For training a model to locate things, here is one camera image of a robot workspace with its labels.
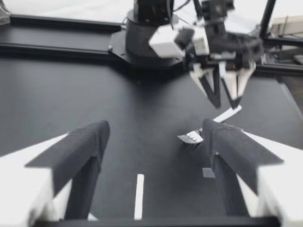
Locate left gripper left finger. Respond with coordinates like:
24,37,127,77
0,120,111,227

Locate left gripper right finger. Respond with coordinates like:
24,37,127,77
202,118,303,227

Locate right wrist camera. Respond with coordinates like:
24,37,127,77
148,22,209,59

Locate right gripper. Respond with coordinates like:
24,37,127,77
185,20,264,110

